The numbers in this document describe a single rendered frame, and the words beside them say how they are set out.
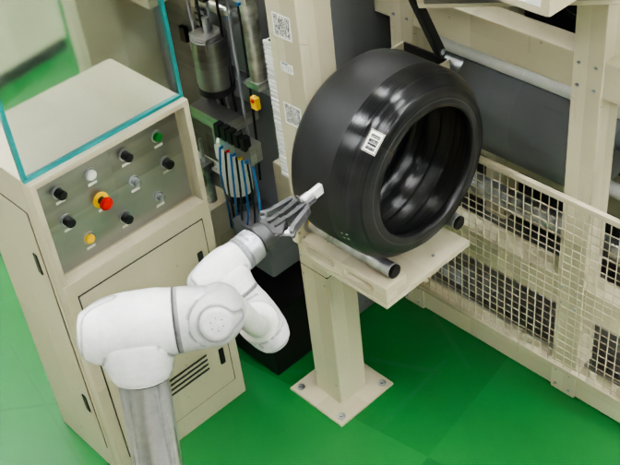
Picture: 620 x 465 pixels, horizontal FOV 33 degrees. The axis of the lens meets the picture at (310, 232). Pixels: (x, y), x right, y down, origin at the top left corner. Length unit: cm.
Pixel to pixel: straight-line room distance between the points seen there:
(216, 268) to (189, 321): 59
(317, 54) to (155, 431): 127
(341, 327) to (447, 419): 52
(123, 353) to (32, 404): 211
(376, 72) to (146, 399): 114
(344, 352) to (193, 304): 171
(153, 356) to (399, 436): 182
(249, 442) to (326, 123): 142
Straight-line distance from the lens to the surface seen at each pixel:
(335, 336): 359
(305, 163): 280
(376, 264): 299
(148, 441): 214
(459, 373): 393
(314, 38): 293
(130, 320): 202
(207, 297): 201
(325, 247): 314
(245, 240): 262
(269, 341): 261
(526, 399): 385
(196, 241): 338
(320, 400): 385
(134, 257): 325
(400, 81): 275
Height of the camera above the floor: 289
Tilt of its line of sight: 39 degrees down
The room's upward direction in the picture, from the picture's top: 7 degrees counter-clockwise
